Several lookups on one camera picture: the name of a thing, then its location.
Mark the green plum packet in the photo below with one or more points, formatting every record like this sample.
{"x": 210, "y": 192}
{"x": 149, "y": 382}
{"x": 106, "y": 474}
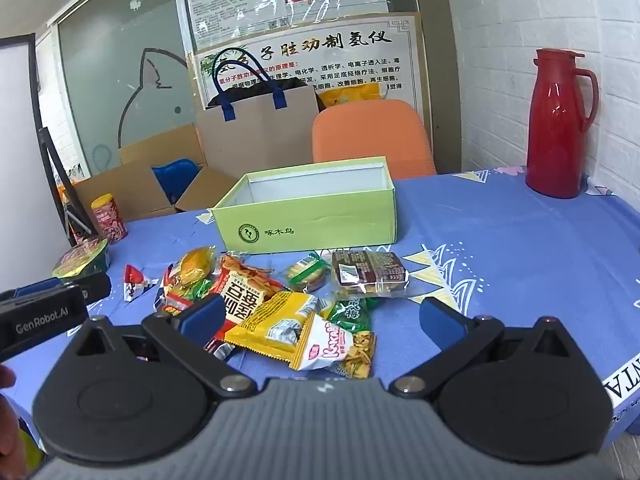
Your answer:
{"x": 352, "y": 312}

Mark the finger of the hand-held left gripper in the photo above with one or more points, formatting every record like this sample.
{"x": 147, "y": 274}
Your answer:
{"x": 95, "y": 287}

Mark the blue printed tablecloth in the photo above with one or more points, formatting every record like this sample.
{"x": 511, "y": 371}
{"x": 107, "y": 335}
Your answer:
{"x": 500, "y": 260}

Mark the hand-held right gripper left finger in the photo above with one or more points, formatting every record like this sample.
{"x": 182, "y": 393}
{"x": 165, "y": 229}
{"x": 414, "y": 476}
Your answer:
{"x": 202, "y": 316}

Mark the red white triangular candy packet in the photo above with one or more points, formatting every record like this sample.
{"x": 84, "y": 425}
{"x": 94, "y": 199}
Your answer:
{"x": 135, "y": 285}

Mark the yellow snack packet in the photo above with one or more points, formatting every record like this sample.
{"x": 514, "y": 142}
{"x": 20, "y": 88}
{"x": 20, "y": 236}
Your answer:
{"x": 272, "y": 325}

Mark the orange chair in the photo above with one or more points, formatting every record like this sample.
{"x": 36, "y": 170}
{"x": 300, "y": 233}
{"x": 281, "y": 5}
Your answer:
{"x": 370, "y": 135}

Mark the clear biscuit packet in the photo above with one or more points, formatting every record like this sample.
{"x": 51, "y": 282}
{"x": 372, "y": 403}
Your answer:
{"x": 306, "y": 272}

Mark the light green cardboard box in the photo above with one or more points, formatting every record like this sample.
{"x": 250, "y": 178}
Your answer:
{"x": 310, "y": 225}

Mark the person's left hand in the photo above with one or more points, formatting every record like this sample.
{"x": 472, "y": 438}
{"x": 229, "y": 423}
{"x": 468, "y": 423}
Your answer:
{"x": 5, "y": 377}

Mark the large wall poster board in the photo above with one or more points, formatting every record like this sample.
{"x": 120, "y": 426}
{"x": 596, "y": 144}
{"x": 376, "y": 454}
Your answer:
{"x": 350, "y": 60}

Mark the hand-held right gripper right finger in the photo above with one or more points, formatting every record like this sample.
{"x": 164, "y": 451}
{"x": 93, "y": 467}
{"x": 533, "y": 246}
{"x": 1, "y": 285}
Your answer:
{"x": 440, "y": 321}

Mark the yellow plastic bag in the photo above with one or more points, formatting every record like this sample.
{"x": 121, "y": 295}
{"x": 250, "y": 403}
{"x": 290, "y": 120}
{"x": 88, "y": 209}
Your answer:
{"x": 350, "y": 95}

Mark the black tripod stand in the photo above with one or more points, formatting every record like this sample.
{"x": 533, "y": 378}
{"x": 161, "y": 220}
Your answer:
{"x": 52, "y": 160}

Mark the white board black frame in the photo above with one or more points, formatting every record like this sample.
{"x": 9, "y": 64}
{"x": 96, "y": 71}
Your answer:
{"x": 15, "y": 135}

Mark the person's left forearm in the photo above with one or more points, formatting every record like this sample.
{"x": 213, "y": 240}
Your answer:
{"x": 7, "y": 430}

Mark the glossy wall poster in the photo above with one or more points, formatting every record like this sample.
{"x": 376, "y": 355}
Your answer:
{"x": 235, "y": 0}

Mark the open brown cardboard box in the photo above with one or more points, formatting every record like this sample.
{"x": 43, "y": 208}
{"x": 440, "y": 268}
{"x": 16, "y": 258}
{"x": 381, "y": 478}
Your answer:
{"x": 125, "y": 185}

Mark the white yellow cracker stick packet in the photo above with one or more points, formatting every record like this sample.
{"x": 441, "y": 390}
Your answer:
{"x": 325, "y": 342}

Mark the yellow cake clear packet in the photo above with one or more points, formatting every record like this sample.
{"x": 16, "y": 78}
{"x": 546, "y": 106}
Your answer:
{"x": 192, "y": 262}

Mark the orange red chips packet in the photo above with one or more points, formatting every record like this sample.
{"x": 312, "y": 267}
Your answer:
{"x": 245, "y": 290}

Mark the red snack canister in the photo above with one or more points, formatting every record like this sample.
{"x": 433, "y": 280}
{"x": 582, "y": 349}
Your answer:
{"x": 110, "y": 222}

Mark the brown label cake packet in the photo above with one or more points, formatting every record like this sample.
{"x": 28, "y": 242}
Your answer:
{"x": 370, "y": 267}

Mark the red thermos jug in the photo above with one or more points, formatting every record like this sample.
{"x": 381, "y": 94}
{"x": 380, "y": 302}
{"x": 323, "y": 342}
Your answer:
{"x": 555, "y": 135}

